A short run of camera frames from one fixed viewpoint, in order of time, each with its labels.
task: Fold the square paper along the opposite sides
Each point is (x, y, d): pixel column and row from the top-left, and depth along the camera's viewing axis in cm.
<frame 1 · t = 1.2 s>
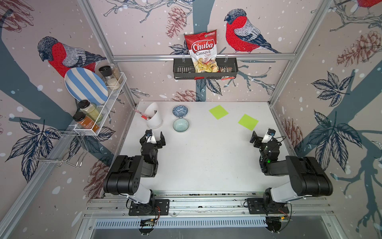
left hand: (156, 130, 90), fingers open
right hand: (260, 131, 91), fingers open
white utensil holder cup: (151, 111, 105), point 11 cm above the table
blue patterned small bowl: (180, 111, 116), point 2 cm above the table
pale green ceramic bowl: (180, 125, 106), point 3 cm above the table
red pink utensil in cup: (143, 115, 101), point 12 cm above the table

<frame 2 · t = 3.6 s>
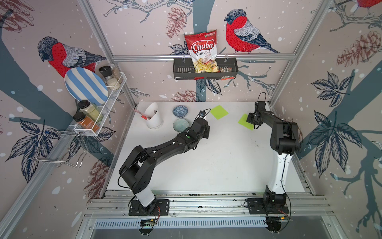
left hand: (208, 123, 86), fingers closed
right hand: (248, 118, 110), fingers closed
the named things where they were.

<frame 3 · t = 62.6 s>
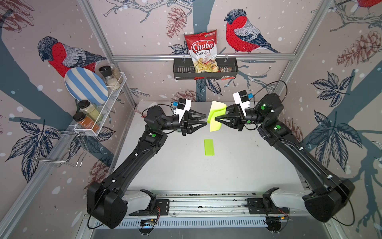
left hand: (206, 119, 58), fingers open
right hand: (215, 116, 57), fingers open
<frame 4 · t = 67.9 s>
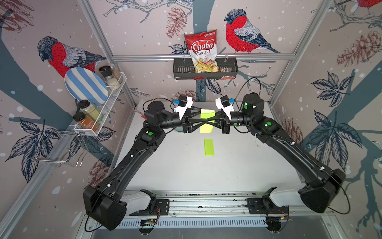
left hand: (206, 114, 58), fingers open
right hand: (204, 120, 61), fingers closed
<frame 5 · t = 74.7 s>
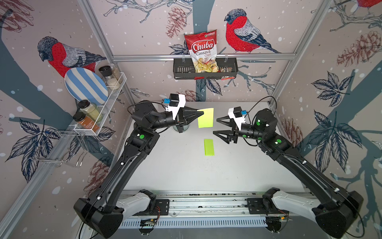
left hand: (203, 111, 52), fingers closed
right hand: (216, 124, 64), fingers open
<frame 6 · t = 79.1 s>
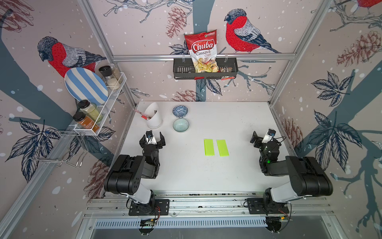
left hand: (154, 130, 89), fingers open
right hand: (261, 131, 91), fingers open
